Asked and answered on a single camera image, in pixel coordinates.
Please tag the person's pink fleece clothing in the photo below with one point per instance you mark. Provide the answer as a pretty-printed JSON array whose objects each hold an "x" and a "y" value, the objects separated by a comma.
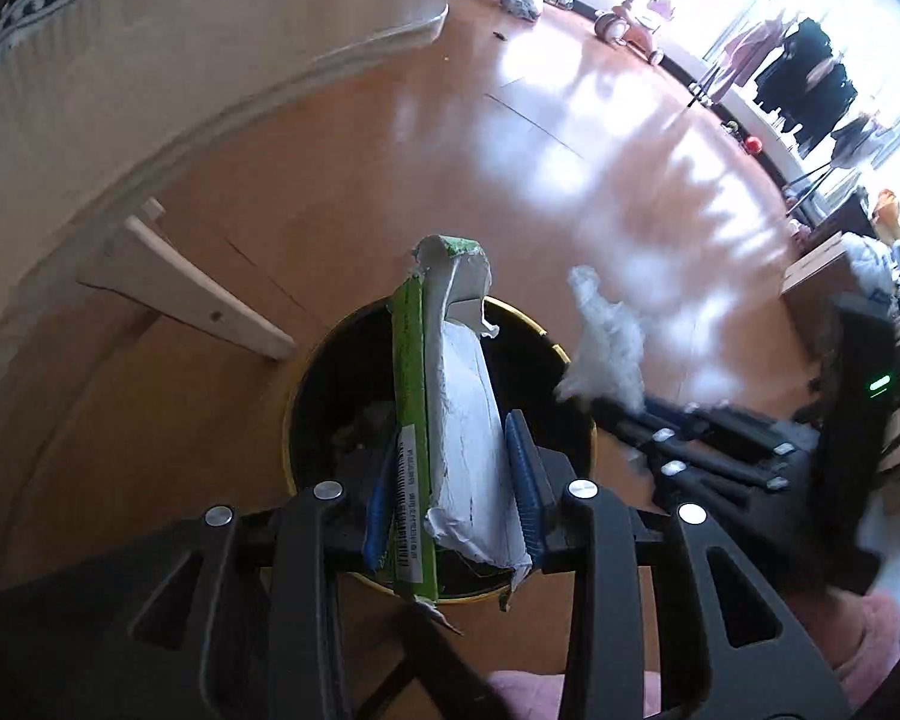
[{"x": 532, "y": 694}]

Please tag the pink tricycle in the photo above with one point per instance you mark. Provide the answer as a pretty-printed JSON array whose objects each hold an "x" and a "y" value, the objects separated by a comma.
[{"x": 630, "y": 21}]

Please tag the white table leg bracket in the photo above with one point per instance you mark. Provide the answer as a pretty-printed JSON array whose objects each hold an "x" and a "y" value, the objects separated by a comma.
[{"x": 180, "y": 292}]

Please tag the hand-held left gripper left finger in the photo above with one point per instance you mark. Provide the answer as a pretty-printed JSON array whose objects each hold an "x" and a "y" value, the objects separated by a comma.
[{"x": 379, "y": 510}]

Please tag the red ball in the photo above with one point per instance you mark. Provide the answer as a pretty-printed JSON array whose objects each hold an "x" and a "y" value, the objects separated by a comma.
[{"x": 754, "y": 145}]

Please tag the white tissue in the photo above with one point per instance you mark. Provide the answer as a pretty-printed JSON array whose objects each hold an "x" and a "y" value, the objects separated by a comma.
[{"x": 607, "y": 345}]

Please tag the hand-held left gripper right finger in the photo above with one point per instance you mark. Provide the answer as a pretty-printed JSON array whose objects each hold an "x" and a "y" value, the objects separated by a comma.
[{"x": 525, "y": 491}]

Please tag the pink hanging garment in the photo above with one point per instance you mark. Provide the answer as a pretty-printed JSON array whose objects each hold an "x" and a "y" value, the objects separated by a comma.
[{"x": 750, "y": 52}]

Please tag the black tripod stand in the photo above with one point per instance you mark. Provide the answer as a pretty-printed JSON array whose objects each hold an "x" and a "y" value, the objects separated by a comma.
[{"x": 817, "y": 174}]

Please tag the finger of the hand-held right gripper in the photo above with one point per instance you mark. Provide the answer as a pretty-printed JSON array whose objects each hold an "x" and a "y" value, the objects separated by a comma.
[
  {"x": 720, "y": 427},
  {"x": 720, "y": 484}
]

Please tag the person's right forearm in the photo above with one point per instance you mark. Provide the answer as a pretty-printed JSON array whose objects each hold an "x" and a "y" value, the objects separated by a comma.
[{"x": 870, "y": 637}]

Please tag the orange bag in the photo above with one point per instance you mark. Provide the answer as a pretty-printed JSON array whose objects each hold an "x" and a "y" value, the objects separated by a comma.
[{"x": 886, "y": 214}]

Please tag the clothes drying rack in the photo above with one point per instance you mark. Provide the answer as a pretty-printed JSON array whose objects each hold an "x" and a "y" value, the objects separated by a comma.
[{"x": 701, "y": 86}]

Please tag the brown cardboard box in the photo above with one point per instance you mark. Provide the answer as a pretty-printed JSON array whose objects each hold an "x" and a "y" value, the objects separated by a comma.
[{"x": 817, "y": 281}]

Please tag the white cloth bundle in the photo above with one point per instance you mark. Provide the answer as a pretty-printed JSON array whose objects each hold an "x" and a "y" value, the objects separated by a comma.
[{"x": 870, "y": 262}]

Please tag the black yellow-rimmed trash bin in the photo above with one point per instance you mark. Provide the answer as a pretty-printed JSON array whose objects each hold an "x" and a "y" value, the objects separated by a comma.
[{"x": 322, "y": 382}]

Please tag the green white packet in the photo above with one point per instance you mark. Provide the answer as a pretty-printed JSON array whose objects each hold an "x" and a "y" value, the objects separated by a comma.
[{"x": 457, "y": 405}]

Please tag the black hanging garments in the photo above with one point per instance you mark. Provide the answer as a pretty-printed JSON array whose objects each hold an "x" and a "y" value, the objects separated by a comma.
[{"x": 802, "y": 82}]

